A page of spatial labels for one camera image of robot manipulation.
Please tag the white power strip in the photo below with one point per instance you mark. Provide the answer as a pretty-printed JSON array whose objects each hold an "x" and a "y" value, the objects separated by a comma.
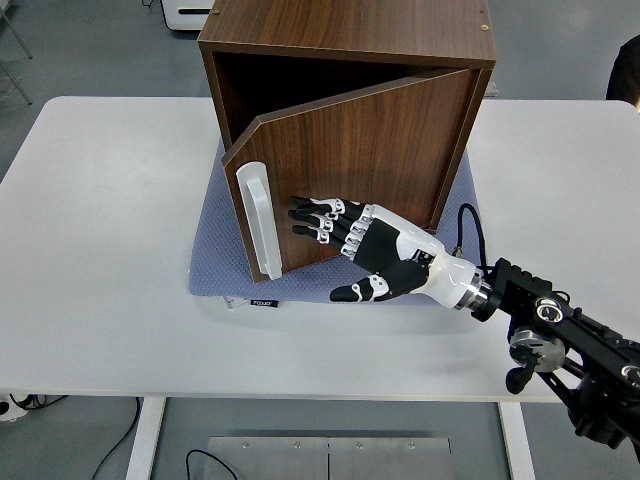
[{"x": 7, "y": 407}]

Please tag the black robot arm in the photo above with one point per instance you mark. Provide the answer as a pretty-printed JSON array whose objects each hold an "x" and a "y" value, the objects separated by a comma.
[{"x": 575, "y": 320}]

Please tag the blue-grey textured mat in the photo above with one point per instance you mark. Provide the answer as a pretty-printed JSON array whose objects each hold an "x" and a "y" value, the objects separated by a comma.
[{"x": 220, "y": 250}]

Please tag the clear plastic tag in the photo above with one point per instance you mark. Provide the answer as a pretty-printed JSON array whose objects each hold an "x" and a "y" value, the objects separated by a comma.
[{"x": 229, "y": 302}]

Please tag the white appliance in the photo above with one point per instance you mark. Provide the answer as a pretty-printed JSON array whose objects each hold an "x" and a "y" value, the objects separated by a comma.
[{"x": 187, "y": 15}]

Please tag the grey metal rack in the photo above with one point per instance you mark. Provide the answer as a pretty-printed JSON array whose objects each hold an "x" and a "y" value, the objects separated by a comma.
[{"x": 20, "y": 75}]

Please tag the brown wooden cabinet door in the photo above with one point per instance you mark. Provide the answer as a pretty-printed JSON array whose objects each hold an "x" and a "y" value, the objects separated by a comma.
[{"x": 375, "y": 150}]

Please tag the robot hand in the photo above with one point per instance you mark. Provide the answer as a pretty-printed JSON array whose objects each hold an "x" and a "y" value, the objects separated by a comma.
[{"x": 390, "y": 245}]

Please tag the grey metal plate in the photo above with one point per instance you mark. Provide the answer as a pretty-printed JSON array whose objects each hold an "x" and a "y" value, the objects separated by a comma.
[{"x": 280, "y": 462}]

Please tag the white table leg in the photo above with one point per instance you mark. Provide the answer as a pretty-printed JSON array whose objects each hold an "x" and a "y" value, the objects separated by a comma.
[
  {"x": 515, "y": 440},
  {"x": 147, "y": 440}
]

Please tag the black mat label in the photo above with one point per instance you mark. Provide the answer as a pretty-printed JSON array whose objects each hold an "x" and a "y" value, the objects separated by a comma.
[{"x": 264, "y": 303}]

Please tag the person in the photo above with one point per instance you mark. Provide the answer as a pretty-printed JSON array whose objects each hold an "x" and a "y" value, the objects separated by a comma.
[{"x": 627, "y": 75}]

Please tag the brown wooden cabinet body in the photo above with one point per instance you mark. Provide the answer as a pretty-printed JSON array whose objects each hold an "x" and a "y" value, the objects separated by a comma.
[{"x": 350, "y": 30}]

